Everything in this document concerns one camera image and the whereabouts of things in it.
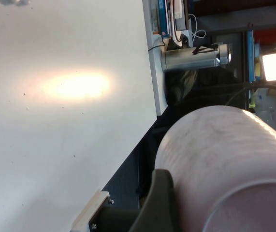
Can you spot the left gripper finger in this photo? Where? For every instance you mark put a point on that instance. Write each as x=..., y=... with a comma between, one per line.
x=159, y=207

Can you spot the pink plastic cup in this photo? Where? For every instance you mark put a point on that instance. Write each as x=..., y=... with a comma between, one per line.
x=224, y=157

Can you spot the light wooden block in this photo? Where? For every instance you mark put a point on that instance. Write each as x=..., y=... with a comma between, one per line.
x=91, y=212

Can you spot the silver thermos bottle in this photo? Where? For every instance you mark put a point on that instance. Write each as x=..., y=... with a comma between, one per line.
x=188, y=59

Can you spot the red object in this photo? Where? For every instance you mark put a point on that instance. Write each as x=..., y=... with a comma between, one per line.
x=273, y=36

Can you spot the black metal bracket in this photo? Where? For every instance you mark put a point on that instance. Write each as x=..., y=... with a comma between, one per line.
x=113, y=220

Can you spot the blue frame strip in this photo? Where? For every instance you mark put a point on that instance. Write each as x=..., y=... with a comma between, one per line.
x=251, y=55

